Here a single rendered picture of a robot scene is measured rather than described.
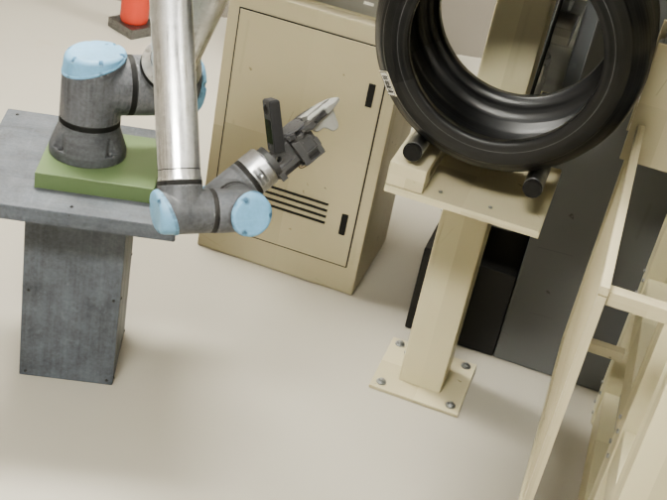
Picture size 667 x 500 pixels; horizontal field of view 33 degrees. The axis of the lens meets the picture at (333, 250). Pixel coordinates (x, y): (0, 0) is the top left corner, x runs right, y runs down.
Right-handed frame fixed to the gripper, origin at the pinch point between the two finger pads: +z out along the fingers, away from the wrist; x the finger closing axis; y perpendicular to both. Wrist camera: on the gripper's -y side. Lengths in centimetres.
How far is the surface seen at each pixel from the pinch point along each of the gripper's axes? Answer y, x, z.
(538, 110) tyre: 36, -3, 41
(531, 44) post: 24, -10, 51
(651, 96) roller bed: 44, 12, 61
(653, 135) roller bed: 53, 11, 57
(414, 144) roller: 19.8, 1.8, 9.5
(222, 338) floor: 63, -78, -48
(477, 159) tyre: 28.3, 11.2, 17.1
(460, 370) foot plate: 110, -54, 0
